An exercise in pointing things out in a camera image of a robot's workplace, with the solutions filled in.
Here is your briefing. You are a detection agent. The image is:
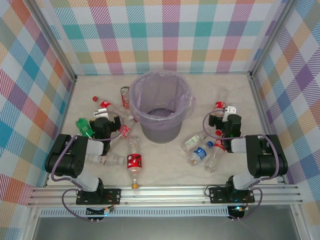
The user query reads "slotted grey cable duct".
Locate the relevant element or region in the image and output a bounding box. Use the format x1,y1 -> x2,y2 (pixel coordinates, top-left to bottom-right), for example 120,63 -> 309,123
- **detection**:
39,206 -> 230,218

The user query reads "black yellow power connector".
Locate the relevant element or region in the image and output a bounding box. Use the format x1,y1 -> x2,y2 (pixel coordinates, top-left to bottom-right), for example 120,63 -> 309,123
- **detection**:
227,204 -> 251,219
86,206 -> 116,217

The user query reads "grey mesh waste bin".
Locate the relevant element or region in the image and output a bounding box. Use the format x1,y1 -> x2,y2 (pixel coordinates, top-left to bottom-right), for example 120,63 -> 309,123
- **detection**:
129,71 -> 192,145

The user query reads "large red black label bottle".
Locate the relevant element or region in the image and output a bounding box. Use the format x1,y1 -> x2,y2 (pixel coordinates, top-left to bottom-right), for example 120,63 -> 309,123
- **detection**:
126,136 -> 144,190

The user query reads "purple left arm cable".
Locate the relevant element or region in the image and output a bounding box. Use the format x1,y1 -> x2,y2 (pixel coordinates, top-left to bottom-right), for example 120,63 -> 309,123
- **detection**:
50,111 -> 126,223

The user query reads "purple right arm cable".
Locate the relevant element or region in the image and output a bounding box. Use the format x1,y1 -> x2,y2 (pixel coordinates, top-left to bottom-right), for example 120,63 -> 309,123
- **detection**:
202,107 -> 280,222

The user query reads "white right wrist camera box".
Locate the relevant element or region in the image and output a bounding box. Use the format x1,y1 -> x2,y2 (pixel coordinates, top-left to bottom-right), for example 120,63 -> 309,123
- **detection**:
223,105 -> 237,123

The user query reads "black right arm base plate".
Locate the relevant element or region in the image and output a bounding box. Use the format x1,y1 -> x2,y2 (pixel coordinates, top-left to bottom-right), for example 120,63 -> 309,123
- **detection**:
208,186 -> 256,205

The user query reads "aluminium front rail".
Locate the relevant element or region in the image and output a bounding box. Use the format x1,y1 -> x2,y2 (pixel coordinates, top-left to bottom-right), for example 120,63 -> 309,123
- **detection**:
26,184 -> 304,209

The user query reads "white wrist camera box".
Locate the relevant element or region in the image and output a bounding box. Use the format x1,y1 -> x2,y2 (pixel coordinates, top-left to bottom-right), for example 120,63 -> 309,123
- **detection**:
223,105 -> 237,123
93,109 -> 109,119

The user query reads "purple plastic bin liner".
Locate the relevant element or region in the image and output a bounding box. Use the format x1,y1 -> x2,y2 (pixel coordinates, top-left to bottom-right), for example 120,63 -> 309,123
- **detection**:
128,70 -> 198,126

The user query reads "clear unlabelled plastic bottle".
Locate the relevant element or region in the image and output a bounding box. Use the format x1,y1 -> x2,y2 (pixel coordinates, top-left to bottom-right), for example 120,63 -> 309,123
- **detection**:
119,111 -> 136,123

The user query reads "clear bottle green white label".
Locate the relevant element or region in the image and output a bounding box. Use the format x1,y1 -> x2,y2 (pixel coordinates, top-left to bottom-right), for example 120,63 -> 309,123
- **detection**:
181,132 -> 208,152

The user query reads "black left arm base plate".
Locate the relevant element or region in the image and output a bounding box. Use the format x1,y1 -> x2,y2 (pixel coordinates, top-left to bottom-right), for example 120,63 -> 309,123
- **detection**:
76,187 -> 122,206

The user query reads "aluminium frame post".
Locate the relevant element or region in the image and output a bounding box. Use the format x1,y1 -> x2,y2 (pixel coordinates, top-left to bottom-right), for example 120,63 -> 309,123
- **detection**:
29,0 -> 78,82
248,0 -> 300,77

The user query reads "red label cola bottle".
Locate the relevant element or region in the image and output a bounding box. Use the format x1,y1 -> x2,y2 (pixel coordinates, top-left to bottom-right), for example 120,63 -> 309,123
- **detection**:
116,116 -> 140,139
92,95 -> 124,119
214,101 -> 229,117
204,129 -> 227,173

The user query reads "grey metal shelf panel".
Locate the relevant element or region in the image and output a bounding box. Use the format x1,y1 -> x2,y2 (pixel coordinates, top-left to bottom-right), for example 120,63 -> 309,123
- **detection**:
32,216 -> 301,240

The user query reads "clear bottle white red label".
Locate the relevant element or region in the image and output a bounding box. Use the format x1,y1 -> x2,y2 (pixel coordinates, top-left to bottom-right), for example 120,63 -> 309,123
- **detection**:
84,152 -> 126,167

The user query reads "blue label water bottle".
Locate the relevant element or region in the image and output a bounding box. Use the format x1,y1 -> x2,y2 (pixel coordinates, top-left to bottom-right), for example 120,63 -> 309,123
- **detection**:
187,141 -> 215,166

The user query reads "short red label bottle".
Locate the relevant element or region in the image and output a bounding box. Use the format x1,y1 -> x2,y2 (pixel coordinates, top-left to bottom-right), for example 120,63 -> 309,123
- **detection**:
120,86 -> 131,109

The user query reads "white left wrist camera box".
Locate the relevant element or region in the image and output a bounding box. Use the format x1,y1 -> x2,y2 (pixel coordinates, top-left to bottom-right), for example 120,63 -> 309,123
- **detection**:
93,109 -> 109,119

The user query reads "green plastic bottle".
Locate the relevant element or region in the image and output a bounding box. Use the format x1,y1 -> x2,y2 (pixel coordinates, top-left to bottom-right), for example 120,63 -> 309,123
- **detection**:
75,117 -> 95,138

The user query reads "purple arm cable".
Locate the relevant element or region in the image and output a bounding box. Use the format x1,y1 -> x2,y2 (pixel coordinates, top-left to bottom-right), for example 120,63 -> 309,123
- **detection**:
50,111 -> 126,223
202,107 -> 280,222

